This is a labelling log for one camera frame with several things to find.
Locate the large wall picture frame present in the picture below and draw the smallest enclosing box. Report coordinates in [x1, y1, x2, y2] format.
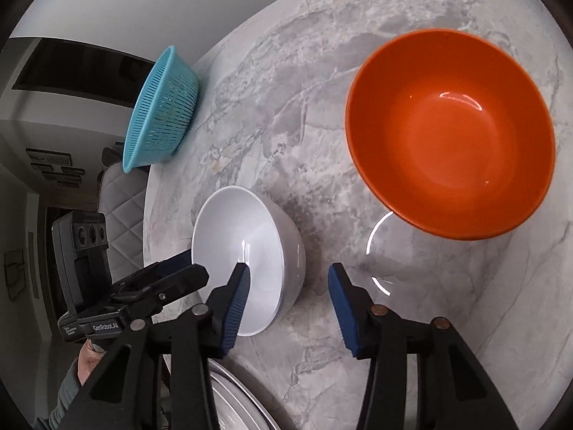
[26, 148, 72, 167]

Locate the teal plastic colander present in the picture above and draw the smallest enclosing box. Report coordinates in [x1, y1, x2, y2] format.
[122, 45, 200, 174]

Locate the grey quilted chair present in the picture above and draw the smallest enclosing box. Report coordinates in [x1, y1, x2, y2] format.
[97, 161, 150, 269]

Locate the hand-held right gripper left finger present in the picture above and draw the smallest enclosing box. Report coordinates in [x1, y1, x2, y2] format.
[54, 262, 250, 430]

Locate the orange bowl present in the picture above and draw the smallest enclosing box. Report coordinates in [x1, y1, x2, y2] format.
[345, 28, 556, 241]

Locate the person's left forearm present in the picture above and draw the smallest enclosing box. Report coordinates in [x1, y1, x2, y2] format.
[33, 358, 90, 430]

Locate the person's left hand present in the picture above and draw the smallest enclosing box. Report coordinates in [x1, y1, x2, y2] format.
[78, 340, 108, 386]

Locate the large white plate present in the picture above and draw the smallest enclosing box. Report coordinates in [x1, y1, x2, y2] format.
[207, 358, 289, 430]

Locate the white bowl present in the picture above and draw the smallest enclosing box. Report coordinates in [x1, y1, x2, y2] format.
[192, 185, 306, 336]

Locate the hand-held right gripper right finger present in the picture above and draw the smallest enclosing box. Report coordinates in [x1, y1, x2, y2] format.
[328, 262, 520, 430]

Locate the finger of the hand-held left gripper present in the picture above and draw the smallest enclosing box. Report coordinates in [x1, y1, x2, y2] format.
[110, 265, 210, 319]
[111, 249, 194, 295]

